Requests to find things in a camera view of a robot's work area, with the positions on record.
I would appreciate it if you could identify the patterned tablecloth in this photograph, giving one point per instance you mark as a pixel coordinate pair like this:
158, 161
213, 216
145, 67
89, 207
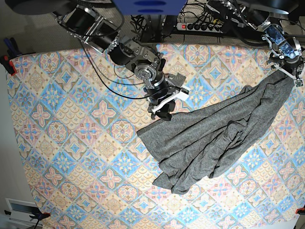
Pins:
75, 115

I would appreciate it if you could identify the power strip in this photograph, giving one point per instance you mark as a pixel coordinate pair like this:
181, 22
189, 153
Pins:
200, 27

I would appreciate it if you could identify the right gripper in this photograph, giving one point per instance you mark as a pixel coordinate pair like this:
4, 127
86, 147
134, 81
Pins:
161, 91

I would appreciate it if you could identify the grey t-shirt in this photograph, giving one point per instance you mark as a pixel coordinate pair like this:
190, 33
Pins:
208, 141

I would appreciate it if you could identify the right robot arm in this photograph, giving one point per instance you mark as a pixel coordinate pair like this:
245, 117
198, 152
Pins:
82, 20

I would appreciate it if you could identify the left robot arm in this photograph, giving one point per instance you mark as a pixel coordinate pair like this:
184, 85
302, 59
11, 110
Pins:
250, 13

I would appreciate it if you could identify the red clamp bottom right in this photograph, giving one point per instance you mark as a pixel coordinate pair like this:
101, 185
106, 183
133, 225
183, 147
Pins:
300, 211

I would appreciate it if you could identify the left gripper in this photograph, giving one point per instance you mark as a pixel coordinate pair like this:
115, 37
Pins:
286, 53

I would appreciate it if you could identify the red clamp bottom left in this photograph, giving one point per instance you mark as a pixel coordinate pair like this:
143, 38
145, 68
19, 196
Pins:
39, 216

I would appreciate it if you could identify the red black clamp left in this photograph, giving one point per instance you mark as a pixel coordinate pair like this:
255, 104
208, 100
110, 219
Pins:
6, 60

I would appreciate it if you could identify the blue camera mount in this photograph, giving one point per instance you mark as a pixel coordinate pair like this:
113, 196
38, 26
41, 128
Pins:
150, 7

